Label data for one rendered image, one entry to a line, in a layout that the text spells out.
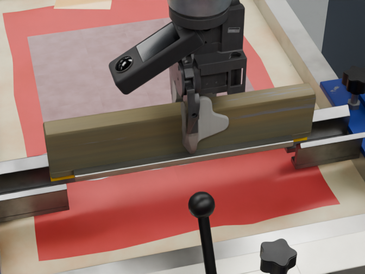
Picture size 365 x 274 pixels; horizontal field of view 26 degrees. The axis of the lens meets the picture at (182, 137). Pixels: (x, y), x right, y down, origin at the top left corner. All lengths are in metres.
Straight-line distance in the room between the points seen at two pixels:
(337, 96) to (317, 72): 0.08
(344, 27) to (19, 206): 1.07
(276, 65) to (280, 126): 0.29
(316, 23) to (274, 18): 1.86
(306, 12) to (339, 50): 1.40
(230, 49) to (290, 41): 0.39
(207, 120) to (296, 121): 0.14
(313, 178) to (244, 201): 0.11
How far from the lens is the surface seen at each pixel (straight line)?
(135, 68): 0.93
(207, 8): 0.89
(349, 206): 1.11
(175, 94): 1.02
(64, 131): 0.99
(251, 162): 1.15
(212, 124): 1.01
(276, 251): 0.81
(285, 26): 1.38
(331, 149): 1.11
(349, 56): 1.91
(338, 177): 1.15
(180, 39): 0.92
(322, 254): 0.93
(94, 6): 1.50
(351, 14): 1.86
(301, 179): 1.13
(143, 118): 1.00
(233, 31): 0.95
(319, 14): 3.32
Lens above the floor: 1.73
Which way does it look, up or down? 41 degrees down
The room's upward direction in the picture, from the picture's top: straight up
